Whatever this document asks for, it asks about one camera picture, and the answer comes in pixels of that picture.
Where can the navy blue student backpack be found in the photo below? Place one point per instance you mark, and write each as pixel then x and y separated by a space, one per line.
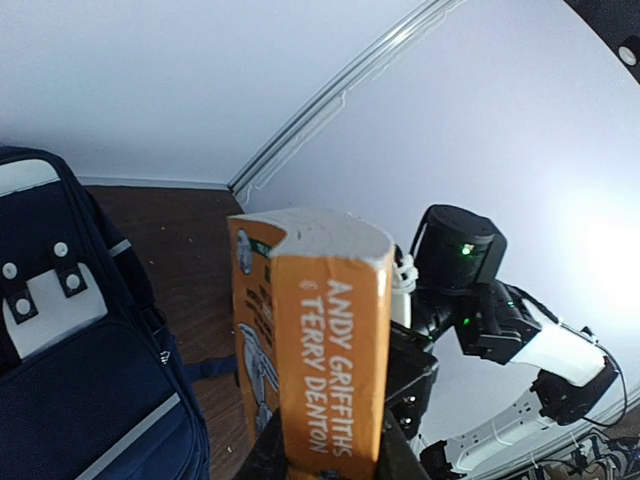
pixel 92 383

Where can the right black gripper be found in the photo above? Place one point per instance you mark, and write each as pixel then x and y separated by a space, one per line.
pixel 412 369

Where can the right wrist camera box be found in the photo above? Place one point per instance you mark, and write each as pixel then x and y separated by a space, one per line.
pixel 456 251

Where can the right aluminium frame post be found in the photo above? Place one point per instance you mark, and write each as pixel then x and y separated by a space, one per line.
pixel 330 100

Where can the orange Treehouse paperback book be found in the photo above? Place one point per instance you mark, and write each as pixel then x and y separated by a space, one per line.
pixel 311 302

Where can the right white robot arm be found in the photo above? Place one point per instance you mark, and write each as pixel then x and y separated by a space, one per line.
pixel 503 324

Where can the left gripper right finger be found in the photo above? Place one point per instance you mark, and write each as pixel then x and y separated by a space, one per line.
pixel 397 461

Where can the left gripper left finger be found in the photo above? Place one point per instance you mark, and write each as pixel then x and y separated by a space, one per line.
pixel 267 459

